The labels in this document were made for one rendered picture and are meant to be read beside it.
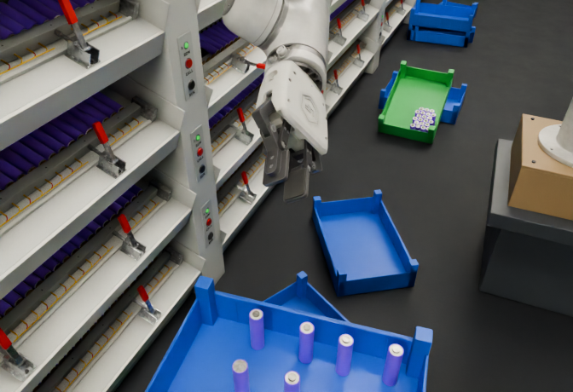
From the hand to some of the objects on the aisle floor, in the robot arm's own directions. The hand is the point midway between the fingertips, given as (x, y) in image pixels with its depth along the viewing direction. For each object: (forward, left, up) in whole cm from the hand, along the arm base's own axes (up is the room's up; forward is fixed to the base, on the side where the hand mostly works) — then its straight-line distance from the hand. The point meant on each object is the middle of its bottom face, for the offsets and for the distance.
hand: (286, 177), depth 58 cm
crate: (+10, -56, -60) cm, 83 cm away
